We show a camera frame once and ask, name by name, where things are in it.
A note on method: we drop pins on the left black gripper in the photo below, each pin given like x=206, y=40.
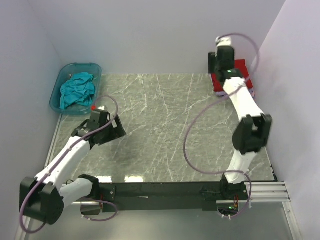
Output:
x=116, y=132

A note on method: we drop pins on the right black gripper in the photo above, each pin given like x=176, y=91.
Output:
x=212, y=61

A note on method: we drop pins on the red t-shirt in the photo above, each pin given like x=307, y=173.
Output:
x=239, y=64

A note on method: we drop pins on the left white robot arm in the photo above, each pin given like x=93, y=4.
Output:
x=45, y=196

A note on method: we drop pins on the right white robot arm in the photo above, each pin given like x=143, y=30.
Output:
x=253, y=130

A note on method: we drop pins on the folded lilac t-shirt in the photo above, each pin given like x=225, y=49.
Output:
x=252, y=90

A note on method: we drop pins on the teal crumpled t-shirt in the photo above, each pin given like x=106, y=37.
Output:
x=79, y=89

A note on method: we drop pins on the teal plastic basket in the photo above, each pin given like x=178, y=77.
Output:
x=64, y=75

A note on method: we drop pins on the black base beam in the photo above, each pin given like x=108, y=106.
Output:
x=148, y=196

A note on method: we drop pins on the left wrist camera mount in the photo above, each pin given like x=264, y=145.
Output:
x=102, y=108

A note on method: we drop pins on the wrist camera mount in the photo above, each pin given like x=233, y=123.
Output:
x=223, y=41
x=102, y=108

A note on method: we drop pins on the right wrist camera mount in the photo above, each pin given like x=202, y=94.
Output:
x=223, y=41

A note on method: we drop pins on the aluminium frame rail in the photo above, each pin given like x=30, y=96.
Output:
x=269, y=191

